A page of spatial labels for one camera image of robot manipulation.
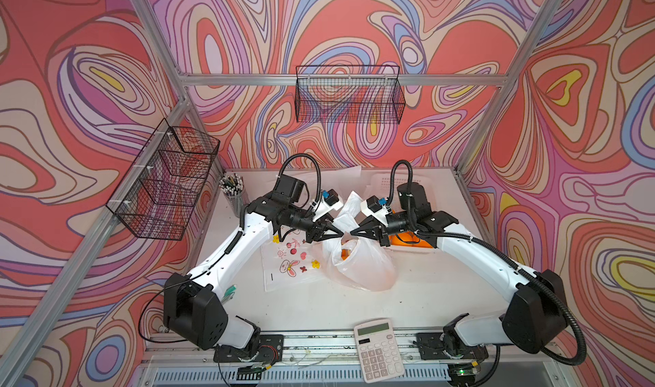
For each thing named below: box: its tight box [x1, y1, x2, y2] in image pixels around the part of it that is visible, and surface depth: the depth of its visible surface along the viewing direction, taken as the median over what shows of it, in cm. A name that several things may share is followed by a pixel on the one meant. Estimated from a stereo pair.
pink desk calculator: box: [353, 318, 406, 384], surface depth 73 cm
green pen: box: [220, 283, 238, 305], surface depth 85 cm
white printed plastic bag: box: [322, 190, 399, 293], surface depth 75 cm
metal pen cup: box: [219, 173, 244, 219], surface depth 93 cm
